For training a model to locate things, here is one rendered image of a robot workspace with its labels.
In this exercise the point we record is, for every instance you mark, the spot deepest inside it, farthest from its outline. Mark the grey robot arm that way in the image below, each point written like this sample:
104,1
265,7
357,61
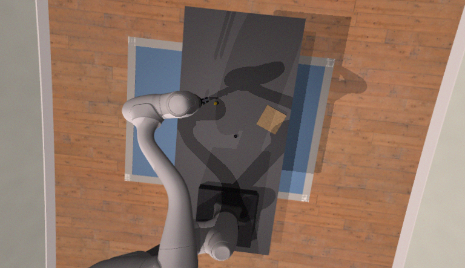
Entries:
178,247

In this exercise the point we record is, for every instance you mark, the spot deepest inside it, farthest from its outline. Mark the tan flat mat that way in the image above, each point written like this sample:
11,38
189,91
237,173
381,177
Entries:
271,119

